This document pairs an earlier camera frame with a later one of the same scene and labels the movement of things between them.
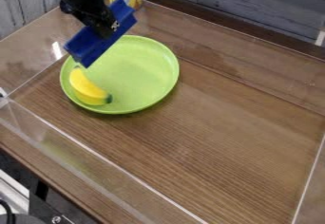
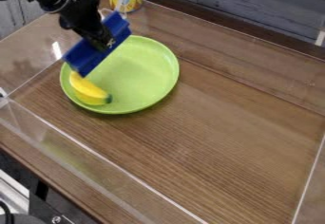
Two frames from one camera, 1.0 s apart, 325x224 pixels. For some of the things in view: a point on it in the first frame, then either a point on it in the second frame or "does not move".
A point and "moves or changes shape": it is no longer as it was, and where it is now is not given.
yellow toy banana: [87, 92] does not move
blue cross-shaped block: [86, 43] moves or changes shape
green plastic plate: [137, 71] does not move
